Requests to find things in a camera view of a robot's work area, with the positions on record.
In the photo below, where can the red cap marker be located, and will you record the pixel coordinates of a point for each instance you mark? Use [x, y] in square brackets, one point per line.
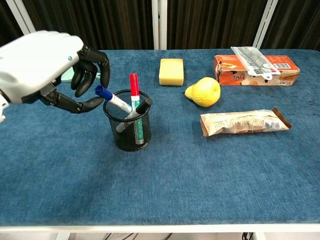
[134, 86]

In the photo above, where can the white upright frame post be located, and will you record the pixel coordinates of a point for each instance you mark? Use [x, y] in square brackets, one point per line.
[159, 23]

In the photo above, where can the black mesh pen holder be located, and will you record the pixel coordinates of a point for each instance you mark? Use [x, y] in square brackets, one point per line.
[130, 140]

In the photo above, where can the clear plastic blister pack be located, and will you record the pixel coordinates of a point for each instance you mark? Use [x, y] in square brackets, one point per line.
[252, 60]

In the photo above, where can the blue cap marker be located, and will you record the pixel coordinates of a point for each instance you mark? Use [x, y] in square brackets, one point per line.
[112, 99]

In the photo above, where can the black cap marker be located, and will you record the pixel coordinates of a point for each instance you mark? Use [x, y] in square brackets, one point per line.
[143, 106]

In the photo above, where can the orange cardboard snack box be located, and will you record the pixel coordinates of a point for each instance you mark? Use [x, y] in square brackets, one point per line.
[252, 75]

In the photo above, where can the beige snack wrapper bag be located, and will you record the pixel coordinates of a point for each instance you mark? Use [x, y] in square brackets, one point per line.
[240, 123]

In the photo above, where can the mint green dustpan brush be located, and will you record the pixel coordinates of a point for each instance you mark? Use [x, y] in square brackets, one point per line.
[68, 75]

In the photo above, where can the dark pleated curtain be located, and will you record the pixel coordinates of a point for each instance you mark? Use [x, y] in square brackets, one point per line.
[100, 22]

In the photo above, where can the yellow pear toy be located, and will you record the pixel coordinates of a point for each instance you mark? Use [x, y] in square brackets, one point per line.
[205, 92]

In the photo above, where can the blue table cloth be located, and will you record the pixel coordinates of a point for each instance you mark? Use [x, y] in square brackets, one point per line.
[160, 175]

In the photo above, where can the white slanted frame post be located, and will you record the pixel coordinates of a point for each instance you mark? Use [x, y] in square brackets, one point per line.
[22, 17]
[265, 22]

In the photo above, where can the yellow sponge block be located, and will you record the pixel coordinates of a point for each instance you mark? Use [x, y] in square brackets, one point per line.
[171, 72]

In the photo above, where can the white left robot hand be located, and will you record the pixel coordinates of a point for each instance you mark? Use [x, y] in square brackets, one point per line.
[37, 65]

